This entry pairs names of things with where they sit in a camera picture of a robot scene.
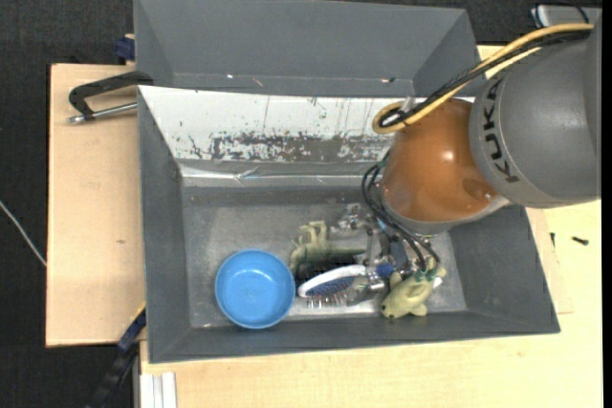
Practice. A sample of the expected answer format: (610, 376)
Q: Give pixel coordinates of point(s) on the pale brown cardboard board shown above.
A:
(91, 215)

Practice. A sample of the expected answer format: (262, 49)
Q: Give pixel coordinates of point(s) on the white and blue hairbrush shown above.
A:
(330, 279)

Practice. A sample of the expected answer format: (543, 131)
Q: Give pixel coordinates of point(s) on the blue bowl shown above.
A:
(253, 289)

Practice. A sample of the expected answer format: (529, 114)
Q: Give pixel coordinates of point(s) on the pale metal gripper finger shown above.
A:
(365, 290)
(351, 217)

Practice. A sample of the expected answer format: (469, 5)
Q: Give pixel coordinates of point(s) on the yellow-green toy fish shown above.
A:
(406, 296)

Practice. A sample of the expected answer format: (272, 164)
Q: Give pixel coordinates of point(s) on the grey metal bin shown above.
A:
(296, 43)

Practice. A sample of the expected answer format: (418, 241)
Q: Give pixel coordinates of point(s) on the small black screw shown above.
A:
(581, 242)

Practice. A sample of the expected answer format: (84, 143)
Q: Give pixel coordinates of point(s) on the green toy dinosaur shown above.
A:
(315, 251)

